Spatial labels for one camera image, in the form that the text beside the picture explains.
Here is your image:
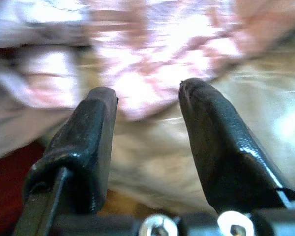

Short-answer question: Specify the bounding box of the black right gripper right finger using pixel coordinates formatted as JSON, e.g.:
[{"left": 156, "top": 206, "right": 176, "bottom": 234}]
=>
[{"left": 178, "top": 77, "right": 295, "bottom": 214}]

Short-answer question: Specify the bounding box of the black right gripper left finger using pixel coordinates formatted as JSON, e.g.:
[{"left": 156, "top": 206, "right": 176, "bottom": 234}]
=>
[{"left": 23, "top": 86, "right": 118, "bottom": 217}]

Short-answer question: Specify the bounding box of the pink cartoon print blanket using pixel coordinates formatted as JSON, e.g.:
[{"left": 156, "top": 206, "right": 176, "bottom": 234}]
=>
[{"left": 0, "top": 0, "right": 295, "bottom": 162}]

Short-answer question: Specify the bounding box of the grey floral bedsheet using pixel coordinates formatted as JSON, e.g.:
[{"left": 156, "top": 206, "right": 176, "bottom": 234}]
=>
[{"left": 36, "top": 36, "right": 295, "bottom": 214}]

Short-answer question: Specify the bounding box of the large red sofa cushion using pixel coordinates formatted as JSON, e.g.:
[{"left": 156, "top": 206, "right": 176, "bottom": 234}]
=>
[{"left": 0, "top": 142, "right": 47, "bottom": 236}]

